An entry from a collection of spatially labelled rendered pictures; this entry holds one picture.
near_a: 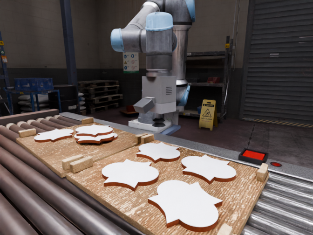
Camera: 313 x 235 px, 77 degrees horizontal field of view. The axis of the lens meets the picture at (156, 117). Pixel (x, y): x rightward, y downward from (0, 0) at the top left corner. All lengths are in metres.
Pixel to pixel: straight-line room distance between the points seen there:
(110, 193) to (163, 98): 0.28
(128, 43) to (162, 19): 0.17
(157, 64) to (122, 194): 0.34
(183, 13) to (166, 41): 0.45
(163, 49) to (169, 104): 0.15
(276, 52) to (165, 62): 4.63
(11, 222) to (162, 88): 0.44
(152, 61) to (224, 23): 4.85
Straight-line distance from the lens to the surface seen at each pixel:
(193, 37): 5.52
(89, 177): 0.54
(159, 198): 0.43
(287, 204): 0.55
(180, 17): 1.00
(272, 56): 5.12
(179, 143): 0.80
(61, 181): 0.61
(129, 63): 6.45
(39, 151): 0.77
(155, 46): 0.56
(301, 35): 5.16
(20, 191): 0.59
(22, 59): 5.82
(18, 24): 5.93
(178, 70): 1.03
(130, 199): 0.45
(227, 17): 5.38
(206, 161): 0.59
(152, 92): 0.57
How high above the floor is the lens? 1.20
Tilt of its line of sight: 14 degrees down
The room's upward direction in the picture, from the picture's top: straight up
